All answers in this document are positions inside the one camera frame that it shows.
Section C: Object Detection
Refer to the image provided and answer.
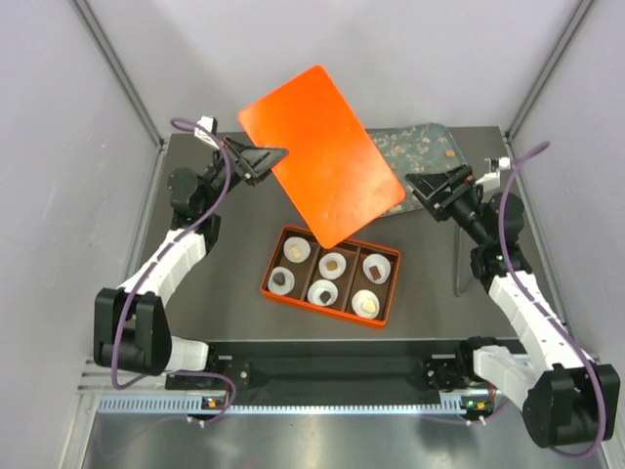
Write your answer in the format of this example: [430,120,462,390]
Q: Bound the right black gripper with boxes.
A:
[405,163,491,246]

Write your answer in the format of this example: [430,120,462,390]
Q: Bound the dark square chocolate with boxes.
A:
[319,291,332,303]

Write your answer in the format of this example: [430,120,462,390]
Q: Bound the brown oblong chocolate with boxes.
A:
[369,266,382,279]

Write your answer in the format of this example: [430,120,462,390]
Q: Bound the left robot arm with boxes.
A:
[94,137,288,388]

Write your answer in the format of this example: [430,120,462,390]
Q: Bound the floral blue tray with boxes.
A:
[368,123,466,217]

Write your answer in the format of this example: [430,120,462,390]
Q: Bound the white paper cup back-left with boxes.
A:
[283,236,312,264]

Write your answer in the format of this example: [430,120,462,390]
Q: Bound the orange chocolate box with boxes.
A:
[261,226,400,329]

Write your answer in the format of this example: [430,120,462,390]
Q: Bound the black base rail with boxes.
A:
[163,339,494,406]

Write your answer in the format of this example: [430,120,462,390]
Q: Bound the white paper cup front-left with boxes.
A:
[268,267,295,296]

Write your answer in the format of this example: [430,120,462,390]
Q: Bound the dark round chocolate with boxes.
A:
[272,273,286,285]

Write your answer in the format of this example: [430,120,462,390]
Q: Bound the white paper cup front-right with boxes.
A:
[352,289,380,320]

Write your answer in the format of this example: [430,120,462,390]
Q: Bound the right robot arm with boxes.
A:
[405,165,620,452]

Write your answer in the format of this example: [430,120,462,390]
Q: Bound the white heart chocolate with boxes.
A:
[361,300,377,314]

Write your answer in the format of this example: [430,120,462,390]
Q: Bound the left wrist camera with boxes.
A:
[193,115,219,150]

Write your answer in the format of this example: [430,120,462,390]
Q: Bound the orange box lid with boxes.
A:
[238,65,405,248]

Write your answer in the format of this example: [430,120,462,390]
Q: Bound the white paper cup back-middle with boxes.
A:
[318,252,347,280]

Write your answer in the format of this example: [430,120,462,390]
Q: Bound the white paper cup back-right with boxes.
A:
[362,253,392,284]

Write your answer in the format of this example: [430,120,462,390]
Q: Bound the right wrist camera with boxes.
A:
[477,157,512,192]

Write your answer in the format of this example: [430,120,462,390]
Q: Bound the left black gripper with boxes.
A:
[201,135,288,211]

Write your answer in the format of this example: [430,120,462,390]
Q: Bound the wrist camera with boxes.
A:
[193,115,219,150]
[477,157,512,192]

